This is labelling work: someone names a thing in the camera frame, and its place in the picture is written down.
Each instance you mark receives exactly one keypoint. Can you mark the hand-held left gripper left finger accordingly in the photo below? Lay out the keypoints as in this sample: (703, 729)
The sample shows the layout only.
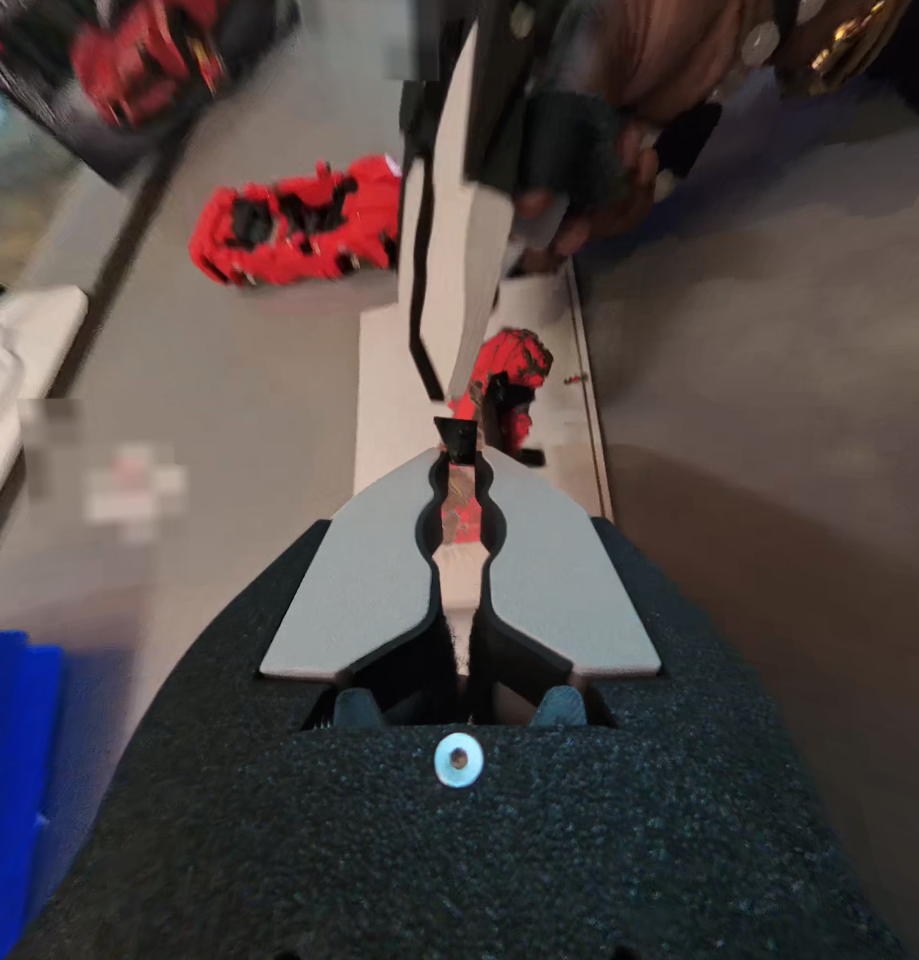
(354, 592)

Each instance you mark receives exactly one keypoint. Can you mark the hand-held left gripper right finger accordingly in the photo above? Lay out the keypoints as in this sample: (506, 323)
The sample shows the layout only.
(572, 600)

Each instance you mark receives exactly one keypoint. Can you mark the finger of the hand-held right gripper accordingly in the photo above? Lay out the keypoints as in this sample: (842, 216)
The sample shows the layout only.
(467, 262)
(408, 247)

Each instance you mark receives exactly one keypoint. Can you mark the red lego car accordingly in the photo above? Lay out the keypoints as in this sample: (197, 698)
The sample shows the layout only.
(294, 225)

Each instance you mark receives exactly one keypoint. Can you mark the lego instruction booklet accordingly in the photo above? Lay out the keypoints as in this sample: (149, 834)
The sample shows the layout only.
(384, 375)

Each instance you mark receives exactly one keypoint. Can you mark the black lego arch piece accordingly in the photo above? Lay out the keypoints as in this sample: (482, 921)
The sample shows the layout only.
(504, 420)

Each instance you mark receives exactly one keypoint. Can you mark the black lego wedge plate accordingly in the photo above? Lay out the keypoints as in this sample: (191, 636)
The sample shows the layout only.
(457, 439)

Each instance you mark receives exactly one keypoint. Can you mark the lego set box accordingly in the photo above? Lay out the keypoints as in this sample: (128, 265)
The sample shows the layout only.
(129, 60)

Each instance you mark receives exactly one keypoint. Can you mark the person's right hand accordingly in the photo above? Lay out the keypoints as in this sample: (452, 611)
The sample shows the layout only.
(654, 60)

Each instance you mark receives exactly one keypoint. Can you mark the gold bangle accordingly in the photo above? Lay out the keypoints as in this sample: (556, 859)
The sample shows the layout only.
(857, 37)

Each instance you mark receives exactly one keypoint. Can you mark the blue plastic storage bin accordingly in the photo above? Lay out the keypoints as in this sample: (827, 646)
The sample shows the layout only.
(9, 750)

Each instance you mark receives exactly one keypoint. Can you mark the white stand base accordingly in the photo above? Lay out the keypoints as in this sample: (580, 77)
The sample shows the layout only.
(24, 352)

